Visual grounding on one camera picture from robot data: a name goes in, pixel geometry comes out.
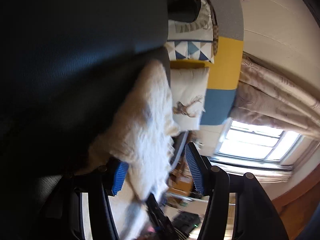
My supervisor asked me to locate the deer print cushion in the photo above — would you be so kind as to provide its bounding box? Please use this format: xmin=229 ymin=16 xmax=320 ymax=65
xmin=170 ymin=66 xmax=210 ymax=132

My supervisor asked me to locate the window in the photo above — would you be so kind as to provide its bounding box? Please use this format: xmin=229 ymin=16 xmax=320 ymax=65
xmin=211 ymin=119 xmax=304 ymax=165

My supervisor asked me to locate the orange wooden wardrobe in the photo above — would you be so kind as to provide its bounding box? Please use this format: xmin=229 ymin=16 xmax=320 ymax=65
xmin=271 ymin=180 xmax=320 ymax=230

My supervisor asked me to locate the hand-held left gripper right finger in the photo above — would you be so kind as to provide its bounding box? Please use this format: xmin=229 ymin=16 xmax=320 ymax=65
xmin=184 ymin=142 xmax=290 ymax=240

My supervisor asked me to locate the beige patterned curtain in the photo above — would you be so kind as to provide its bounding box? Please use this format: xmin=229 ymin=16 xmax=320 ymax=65
xmin=250 ymin=165 xmax=295 ymax=183

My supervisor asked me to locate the triangle pattern cushion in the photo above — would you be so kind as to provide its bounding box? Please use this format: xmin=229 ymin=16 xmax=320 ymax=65
xmin=166 ymin=0 xmax=215 ymax=64

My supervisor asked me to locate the grey yellow blue armchair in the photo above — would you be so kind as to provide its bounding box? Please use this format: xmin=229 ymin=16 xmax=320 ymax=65
xmin=165 ymin=0 xmax=244 ymax=170

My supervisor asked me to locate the black handbag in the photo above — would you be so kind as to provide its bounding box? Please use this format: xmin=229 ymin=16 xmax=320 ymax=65
xmin=166 ymin=0 xmax=203 ymax=23

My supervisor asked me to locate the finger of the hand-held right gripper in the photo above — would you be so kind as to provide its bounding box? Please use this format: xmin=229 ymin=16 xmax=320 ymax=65
xmin=146 ymin=192 xmax=173 ymax=233

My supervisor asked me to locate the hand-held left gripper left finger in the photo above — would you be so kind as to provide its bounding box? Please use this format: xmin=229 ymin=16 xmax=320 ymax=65
xmin=37 ymin=160 xmax=129 ymax=240

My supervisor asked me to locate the white knit sweater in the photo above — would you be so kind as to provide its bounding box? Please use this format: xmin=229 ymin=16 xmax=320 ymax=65
xmin=75 ymin=60 xmax=180 ymax=240

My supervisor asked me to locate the black leather round table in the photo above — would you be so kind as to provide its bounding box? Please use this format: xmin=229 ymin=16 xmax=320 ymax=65
xmin=0 ymin=0 xmax=173 ymax=240

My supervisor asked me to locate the wooden side desk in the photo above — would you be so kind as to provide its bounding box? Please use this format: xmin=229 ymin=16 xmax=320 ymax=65
xmin=167 ymin=160 xmax=208 ymax=205

